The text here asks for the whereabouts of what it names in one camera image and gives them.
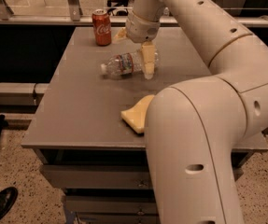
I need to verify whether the grey drawer cabinet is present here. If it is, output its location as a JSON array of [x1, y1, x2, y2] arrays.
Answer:
[[21, 26, 268, 224]]

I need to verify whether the red Coca-Cola can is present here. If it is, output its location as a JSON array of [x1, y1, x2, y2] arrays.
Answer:
[[92, 9, 111, 46]]

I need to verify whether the clear plastic water bottle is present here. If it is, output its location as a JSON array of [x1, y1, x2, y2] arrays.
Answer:
[[100, 49, 154, 79]]

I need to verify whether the yellow sponge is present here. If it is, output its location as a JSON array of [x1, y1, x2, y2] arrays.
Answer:
[[120, 95, 154, 134]]

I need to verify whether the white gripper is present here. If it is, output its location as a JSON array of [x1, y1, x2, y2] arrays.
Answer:
[[113, 11, 161, 79]]

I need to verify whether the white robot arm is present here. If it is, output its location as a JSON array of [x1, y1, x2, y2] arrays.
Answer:
[[126, 0, 268, 224]]

